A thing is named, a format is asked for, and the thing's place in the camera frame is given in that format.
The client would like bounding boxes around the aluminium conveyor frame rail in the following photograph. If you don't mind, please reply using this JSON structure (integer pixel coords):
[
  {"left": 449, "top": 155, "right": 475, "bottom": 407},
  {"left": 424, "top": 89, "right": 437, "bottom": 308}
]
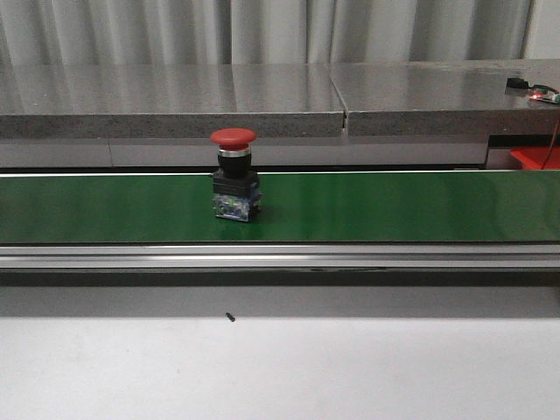
[{"left": 1, "top": 243, "right": 559, "bottom": 272}]

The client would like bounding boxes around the grey stone slab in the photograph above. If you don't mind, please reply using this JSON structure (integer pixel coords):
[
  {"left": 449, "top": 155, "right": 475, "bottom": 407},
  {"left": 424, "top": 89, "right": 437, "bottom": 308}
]
[
  {"left": 1, "top": 65, "right": 345, "bottom": 138},
  {"left": 329, "top": 59, "right": 559, "bottom": 137}
]

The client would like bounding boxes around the green circuit board with LED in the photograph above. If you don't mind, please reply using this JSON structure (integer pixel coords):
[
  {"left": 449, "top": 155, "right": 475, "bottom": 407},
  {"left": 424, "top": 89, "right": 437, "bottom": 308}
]
[{"left": 528, "top": 88, "right": 560, "bottom": 105}]

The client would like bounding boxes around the red plastic tray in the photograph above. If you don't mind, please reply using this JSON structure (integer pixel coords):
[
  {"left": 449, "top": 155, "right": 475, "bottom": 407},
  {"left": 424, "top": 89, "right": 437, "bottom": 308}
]
[{"left": 510, "top": 146, "right": 560, "bottom": 170}]

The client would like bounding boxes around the grey stone slab left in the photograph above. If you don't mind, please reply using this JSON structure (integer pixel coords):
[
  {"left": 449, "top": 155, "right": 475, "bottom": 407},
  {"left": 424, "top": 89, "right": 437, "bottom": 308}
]
[{"left": 1, "top": 65, "right": 345, "bottom": 138}]

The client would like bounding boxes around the grey stone slab right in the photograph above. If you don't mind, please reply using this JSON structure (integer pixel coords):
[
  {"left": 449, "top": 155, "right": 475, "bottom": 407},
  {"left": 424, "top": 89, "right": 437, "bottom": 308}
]
[{"left": 329, "top": 59, "right": 559, "bottom": 137}]

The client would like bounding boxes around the thin red black wire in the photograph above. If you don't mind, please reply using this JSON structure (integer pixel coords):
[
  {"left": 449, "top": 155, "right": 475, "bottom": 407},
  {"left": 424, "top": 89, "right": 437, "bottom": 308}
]
[{"left": 527, "top": 81, "right": 560, "bottom": 171}]

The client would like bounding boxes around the green conveyor belt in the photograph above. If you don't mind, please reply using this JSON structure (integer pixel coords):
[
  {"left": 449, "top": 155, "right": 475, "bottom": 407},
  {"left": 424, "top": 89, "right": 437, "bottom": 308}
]
[{"left": 1, "top": 171, "right": 559, "bottom": 244}]

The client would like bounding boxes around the small black sensor module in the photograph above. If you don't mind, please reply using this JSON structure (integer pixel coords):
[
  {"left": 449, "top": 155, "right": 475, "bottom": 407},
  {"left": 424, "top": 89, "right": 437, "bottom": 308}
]
[{"left": 506, "top": 77, "right": 529, "bottom": 91}]

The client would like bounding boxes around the grey pleated curtain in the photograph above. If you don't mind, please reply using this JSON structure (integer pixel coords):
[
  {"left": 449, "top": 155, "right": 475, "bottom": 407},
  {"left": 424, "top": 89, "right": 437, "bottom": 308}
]
[{"left": 1, "top": 0, "right": 559, "bottom": 66}]

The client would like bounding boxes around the red emergency stop button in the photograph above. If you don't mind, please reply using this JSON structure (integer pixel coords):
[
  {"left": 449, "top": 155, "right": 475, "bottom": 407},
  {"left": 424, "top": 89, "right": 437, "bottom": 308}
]
[{"left": 210, "top": 128, "right": 262, "bottom": 222}]

